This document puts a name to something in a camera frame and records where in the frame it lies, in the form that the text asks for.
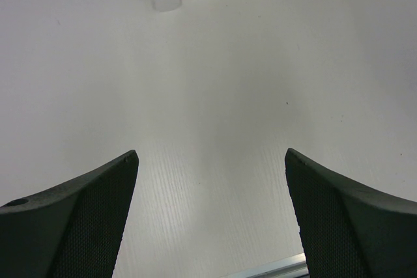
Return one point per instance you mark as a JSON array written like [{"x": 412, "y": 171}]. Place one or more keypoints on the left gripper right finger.
[{"x": 349, "y": 229}]

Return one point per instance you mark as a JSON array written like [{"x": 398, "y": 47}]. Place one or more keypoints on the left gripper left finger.
[{"x": 74, "y": 229}]

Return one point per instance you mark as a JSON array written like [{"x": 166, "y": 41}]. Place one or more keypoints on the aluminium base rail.
[{"x": 294, "y": 266}]

